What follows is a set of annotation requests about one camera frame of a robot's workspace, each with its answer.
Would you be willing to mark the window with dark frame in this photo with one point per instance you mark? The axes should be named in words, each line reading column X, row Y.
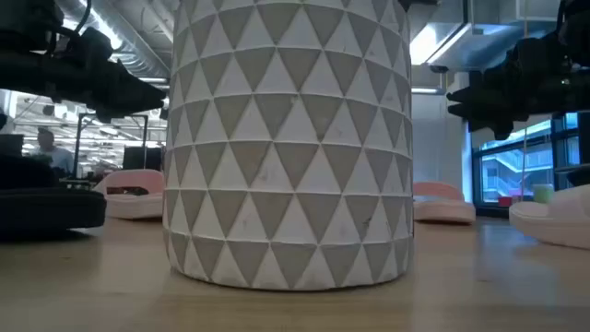
column 507, row 170

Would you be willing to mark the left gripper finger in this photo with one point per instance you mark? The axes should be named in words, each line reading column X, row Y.
column 124, row 105
column 133, row 90

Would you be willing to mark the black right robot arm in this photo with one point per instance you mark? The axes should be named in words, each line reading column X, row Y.
column 578, row 27

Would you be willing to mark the pink rubber slide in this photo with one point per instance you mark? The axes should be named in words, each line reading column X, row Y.
column 442, row 207
column 558, row 221
column 133, row 203

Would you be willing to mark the triangle-patterned pot with succulent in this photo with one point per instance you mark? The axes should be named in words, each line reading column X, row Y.
column 290, row 161

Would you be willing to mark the person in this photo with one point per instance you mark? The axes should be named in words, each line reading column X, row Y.
column 54, row 157

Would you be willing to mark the black background monitor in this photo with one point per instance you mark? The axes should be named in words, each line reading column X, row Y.
column 11, row 145

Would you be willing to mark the black background screen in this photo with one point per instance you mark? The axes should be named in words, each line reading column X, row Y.
column 140, row 159

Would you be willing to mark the red box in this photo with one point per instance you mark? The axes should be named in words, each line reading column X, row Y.
column 505, row 202

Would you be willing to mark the black rubber slide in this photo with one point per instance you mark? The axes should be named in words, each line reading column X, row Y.
column 46, row 207

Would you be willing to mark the black metal stand frame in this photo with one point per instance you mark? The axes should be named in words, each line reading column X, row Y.
column 77, row 147

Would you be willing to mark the black aluminium frame rail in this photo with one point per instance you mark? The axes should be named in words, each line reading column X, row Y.
column 493, row 212

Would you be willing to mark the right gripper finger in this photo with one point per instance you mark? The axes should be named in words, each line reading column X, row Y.
column 470, row 113
column 470, row 94

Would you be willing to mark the fluorescent tube light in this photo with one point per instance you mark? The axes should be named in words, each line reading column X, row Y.
column 426, row 91

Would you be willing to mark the yellow-green container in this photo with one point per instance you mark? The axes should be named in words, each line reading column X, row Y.
column 543, row 193

